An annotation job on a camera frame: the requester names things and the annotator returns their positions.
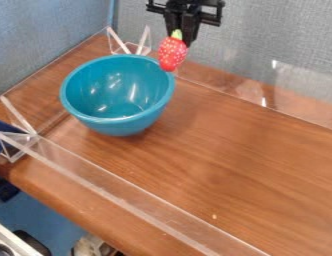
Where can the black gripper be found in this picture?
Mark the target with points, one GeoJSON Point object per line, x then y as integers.
{"type": "Point", "coordinates": [183, 14]}

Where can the red toy strawberry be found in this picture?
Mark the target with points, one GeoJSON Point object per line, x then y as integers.
{"type": "Point", "coordinates": [171, 51]}

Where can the blue plastic bowl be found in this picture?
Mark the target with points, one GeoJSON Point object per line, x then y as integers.
{"type": "Point", "coordinates": [116, 93]}

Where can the clear acrylic back barrier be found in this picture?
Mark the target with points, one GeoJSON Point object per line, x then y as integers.
{"type": "Point", "coordinates": [296, 92]}

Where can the clear acrylic barrier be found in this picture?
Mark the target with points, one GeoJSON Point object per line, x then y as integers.
{"type": "Point", "coordinates": [147, 207]}
{"type": "Point", "coordinates": [296, 92]}
{"type": "Point", "coordinates": [31, 102]}

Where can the clear acrylic left barrier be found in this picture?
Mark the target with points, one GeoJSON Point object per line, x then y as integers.
{"type": "Point", "coordinates": [31, 102]}

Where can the clear acrylic front barrier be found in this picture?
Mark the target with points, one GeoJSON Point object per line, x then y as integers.
{"type": "Point", "coordinates": [147, 207]}

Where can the dark blue clamp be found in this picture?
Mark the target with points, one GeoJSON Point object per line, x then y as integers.
{"type": "Point", "coordinates": [8, 191]}

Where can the white crumpled object below table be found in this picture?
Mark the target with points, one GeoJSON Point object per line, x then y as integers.
{"type": "Point", "coordinates": [91, 246]}

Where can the black and silver equipment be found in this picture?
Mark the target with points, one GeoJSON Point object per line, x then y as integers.
{"type": "Point", "coordinates": [13, 246]}

